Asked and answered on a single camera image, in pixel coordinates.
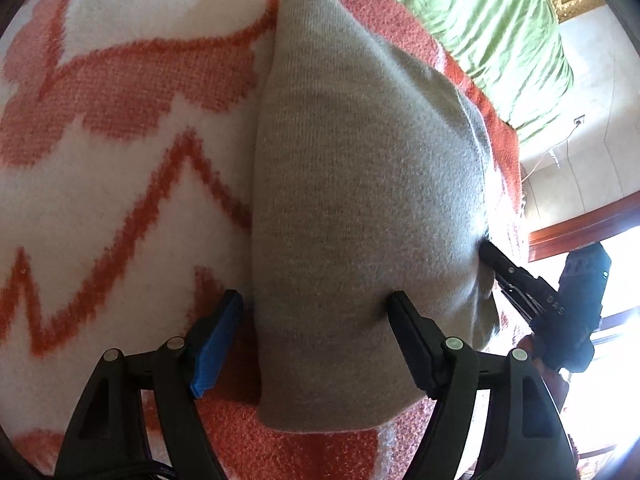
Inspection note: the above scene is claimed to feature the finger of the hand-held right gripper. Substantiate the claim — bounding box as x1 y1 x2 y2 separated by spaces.
480 241 542 288
494 281 537 322

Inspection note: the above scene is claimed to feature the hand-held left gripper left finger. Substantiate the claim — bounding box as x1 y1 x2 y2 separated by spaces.
54 288 245 480

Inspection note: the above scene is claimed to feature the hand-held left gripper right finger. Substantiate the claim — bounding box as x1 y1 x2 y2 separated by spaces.
388 290 581 480

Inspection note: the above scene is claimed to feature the beige knit sweater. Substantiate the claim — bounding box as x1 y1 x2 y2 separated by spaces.
250 0 503 433

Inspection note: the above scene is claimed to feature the orange and white blanket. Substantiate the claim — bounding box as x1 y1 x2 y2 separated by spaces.
0 0 526 480

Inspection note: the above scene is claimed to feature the green quilt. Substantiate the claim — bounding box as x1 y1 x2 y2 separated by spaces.
345 0 573 143

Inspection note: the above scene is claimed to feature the brown wooden door frame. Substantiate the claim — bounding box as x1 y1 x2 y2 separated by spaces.
527 195 640 263

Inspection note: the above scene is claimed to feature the white cable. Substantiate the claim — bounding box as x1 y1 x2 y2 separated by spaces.
529 122 581 181

